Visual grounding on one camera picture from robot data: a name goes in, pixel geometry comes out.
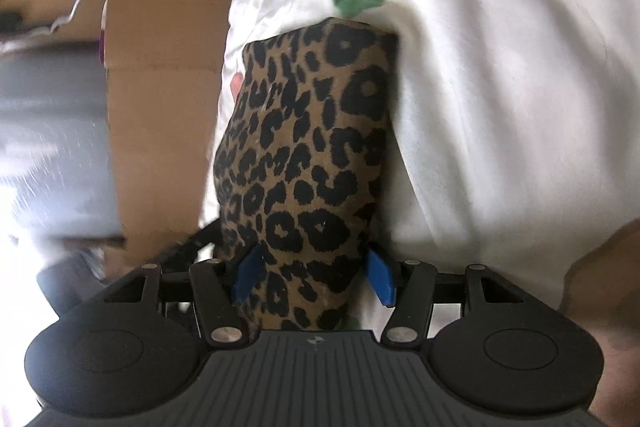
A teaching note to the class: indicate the leopard print pants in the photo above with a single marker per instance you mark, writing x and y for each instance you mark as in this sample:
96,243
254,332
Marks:
300,157

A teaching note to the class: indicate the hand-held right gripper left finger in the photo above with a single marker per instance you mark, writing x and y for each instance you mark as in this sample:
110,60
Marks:
248,274

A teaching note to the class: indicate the flattened cardboard box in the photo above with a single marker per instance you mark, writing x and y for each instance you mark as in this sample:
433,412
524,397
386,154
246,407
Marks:
160,107

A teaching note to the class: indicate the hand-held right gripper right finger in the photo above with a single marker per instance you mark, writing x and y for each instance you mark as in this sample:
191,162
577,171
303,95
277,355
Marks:
382,277

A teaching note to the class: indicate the grey blurred object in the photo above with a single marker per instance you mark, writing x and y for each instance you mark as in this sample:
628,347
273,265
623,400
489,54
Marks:
55,142

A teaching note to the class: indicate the brown garment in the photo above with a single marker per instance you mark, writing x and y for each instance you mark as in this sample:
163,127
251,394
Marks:
605,297

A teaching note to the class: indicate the white bed sheet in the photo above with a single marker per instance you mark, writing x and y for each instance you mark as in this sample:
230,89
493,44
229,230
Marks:
500,82

